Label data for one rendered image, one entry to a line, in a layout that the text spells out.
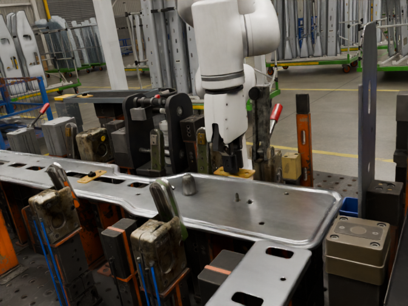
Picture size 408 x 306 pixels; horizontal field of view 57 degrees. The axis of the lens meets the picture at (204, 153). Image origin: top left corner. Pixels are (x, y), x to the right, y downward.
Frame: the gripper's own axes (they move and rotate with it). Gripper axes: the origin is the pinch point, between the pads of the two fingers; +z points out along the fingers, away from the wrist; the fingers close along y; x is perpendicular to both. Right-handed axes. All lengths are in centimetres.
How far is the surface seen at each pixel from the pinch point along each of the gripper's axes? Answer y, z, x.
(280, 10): -778, -20, -294
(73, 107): -34, -1, -92
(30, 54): -494, -2, -816
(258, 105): -15.7, -7.6, -0.4
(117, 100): -27, -6, -58
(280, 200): -2.6, 9.3, 8.8
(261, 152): -13.1, 3.0, 0.4
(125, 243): 18.1, 13.0, -17.2
